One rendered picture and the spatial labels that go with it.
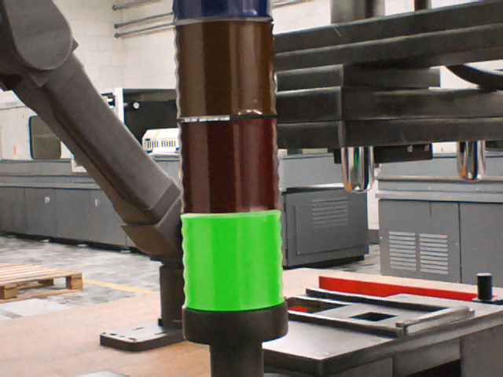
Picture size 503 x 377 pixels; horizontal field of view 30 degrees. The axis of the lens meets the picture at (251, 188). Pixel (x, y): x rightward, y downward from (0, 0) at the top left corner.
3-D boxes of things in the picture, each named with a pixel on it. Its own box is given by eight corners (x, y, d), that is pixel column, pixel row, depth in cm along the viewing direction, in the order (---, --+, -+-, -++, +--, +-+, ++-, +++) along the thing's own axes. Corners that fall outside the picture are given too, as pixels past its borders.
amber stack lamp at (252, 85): (231, 118, 38) (228, 34, 38) (299, 113, 35) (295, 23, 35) (156, 119, 35) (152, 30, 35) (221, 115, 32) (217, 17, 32)
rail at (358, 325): (261, 338, 69) (260, 305, 68) (405, 367, 59) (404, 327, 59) (255, 340, 68) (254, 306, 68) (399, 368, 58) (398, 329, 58)
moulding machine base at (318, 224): (-2, 237, 1179) (-6, 160, 1174) (71, 230, 1243) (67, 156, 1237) (284, 276, 751) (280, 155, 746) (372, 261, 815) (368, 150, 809)
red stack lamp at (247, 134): (235, 204, 38) (232, 122, 38) (302, 206, 35) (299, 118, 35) (159, 211, 35) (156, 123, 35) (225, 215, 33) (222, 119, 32)
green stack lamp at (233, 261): (238, 290, 38) (235, 208, 38) (305, 298, 35) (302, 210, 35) (163, 303, 36) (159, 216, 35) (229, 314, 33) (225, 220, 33)
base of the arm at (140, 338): (273, 253, 108) (233, 249, 113) (130, 275, 95) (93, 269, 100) (275, 320, 109) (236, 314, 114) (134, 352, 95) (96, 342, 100)
